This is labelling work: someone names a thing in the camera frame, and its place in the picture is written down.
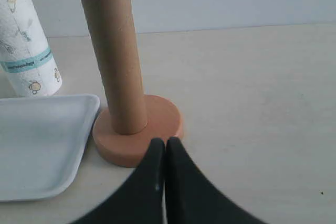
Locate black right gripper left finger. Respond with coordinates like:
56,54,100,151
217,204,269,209
73,138,165,223

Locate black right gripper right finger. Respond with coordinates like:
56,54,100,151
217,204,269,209
165,137,264,223

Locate white rectangular plastic tray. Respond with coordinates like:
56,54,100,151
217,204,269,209
1,94,100,202

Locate wooden paper towel holder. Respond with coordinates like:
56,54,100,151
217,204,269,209
92,95,184,167

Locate brown cardboard tube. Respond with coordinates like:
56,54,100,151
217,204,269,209
81,0,148,135

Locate printed white paper towel roll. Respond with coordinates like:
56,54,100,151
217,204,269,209
1,0,62,97

